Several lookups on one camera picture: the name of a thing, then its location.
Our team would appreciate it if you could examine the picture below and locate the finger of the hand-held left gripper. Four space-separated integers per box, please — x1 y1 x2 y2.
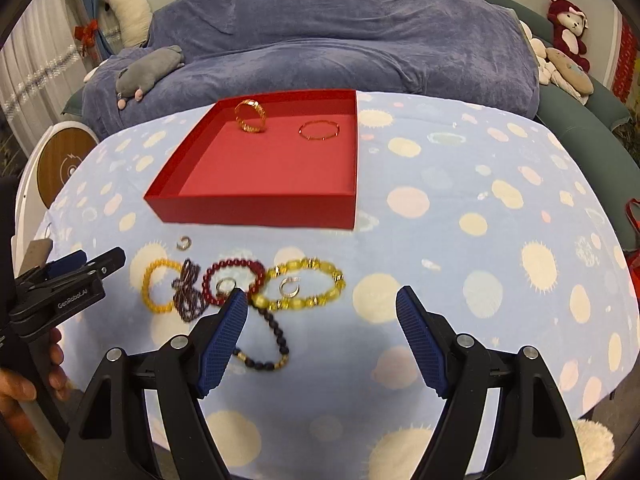
15 247 127 302
15 251 89 282

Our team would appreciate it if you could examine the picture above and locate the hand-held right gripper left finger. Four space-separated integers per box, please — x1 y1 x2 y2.
60 287 249 480

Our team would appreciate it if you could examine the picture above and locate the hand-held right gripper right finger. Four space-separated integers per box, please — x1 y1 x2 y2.
395 285 586 480

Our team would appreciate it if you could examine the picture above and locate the orange beaded bracelet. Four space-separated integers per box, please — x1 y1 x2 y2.
141 257 187 315

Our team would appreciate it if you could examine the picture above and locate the dark purple beaded bracelet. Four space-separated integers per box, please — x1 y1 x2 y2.
232 305 292 372

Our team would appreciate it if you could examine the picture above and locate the purple small-bead strand bracelet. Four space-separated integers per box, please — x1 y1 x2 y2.
171 259 206 323

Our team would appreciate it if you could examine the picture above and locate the dark red beaded bracelet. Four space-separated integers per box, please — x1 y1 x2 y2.
201 257 267 307

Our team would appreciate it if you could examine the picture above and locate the yellow beaded bracelet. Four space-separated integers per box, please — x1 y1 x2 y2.
251 256 347 313

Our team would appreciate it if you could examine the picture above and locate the red shallow box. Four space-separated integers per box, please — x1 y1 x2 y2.
144 89 358 231

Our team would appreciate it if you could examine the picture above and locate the wide gold bangle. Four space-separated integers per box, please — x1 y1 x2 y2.
234 99 267 135

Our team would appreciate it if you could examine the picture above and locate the person's left hand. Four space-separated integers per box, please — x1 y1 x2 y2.
0 329 69 426

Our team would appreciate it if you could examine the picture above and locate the beige paper tag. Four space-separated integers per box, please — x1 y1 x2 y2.
22 237 53 273

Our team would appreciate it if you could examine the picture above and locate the white round wooden stool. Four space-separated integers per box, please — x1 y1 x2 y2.
12 121 98 281

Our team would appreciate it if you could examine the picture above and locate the white sheer curtain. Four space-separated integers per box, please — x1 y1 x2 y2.
0 10 96 146

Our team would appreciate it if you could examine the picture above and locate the grey plush toy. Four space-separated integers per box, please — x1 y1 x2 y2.
116 45 186 110

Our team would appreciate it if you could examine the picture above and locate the white fluffy cushion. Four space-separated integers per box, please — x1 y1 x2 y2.
572 417 616 480

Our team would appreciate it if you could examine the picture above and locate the red bag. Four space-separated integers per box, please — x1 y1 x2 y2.
625 200 640 306

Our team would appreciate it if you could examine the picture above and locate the thin rose gold bangle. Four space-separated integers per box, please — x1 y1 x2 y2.
298 119 341 142

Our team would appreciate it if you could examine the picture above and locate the red bow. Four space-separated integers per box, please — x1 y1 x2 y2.
75 19 101 58

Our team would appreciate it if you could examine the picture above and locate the white long plush toy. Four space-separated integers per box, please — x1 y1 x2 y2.
98 0 153 50

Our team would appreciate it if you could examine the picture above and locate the teal sofa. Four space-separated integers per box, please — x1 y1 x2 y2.
480 0 640 171

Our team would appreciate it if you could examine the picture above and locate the beige plush toy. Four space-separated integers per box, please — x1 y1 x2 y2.
542 47 595 96

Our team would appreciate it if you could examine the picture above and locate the blue-purple sofa blanket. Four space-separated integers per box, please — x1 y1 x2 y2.
82 0 541 141

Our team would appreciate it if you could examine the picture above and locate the red plush bear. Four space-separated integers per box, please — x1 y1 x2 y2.
546 0 591 72

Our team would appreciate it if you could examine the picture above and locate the red wall hanging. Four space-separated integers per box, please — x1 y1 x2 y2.
612 10 640 106

